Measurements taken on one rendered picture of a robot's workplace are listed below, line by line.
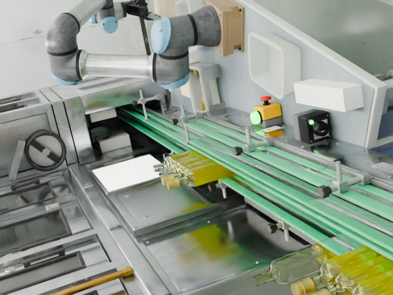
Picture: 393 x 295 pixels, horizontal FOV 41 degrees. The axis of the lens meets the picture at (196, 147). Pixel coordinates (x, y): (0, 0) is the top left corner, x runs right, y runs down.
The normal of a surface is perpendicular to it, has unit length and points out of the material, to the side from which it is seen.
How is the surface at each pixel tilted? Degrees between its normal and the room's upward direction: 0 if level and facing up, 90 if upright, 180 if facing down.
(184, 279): 90
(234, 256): 90
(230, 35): 90
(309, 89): 0
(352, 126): 0
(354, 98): 90
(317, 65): 0
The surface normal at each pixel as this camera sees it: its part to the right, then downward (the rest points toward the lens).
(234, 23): 0.40, 0.51
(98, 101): 0.36, 0.20
